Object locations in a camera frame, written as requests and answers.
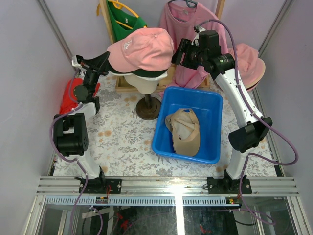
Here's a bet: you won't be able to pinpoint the black cap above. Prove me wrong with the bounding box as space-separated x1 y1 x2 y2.
109 67 168 78

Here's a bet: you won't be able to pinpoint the green tank top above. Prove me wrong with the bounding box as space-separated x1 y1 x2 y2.
106 0 147 42

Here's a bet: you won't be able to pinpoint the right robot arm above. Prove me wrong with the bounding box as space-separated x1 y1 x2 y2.
172 30 272 194

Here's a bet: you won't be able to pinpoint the black bucket hat beige brim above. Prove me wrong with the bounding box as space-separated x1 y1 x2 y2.
246 82 259 92

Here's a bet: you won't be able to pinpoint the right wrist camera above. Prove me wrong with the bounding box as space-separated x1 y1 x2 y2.
192 25 206 47

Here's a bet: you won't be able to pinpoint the pink t-shirt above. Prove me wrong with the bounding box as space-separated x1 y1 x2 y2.
159 2 217 89

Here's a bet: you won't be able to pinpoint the yellow clothes hanger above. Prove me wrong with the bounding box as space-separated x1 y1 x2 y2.
97 0 147 31

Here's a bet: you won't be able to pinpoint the beige mannequin head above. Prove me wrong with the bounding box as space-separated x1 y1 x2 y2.
124 75 158 94

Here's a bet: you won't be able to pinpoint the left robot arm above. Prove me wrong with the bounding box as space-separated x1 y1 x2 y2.
50 51 110 193

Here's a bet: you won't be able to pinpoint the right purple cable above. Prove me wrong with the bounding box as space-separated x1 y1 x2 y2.
195 19 299 226

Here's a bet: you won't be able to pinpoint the aluminium frame rail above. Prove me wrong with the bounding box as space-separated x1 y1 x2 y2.
36 176 299 206

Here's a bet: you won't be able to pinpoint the white baseball cap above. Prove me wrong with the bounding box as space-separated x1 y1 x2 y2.
123 71 168 81

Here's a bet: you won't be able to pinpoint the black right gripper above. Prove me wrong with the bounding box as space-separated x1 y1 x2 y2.
169 39 206 71

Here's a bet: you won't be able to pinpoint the red cloth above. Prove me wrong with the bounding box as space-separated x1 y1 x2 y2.
58 78 101 116

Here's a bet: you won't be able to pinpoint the pink baseball cap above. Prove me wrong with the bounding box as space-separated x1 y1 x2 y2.
107 27 174 73

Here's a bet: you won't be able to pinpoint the grey clothes hanger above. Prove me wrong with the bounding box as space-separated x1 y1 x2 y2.
167 0 198 22

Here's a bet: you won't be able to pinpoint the blue plastic bin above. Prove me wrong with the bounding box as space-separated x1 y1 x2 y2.
152 87 223 165

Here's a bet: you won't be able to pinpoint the wooden clothes rack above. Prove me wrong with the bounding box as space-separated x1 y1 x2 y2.
106 15 220 87

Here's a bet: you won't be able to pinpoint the khaki baseball cap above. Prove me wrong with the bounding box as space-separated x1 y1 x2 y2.
165 108 200 157

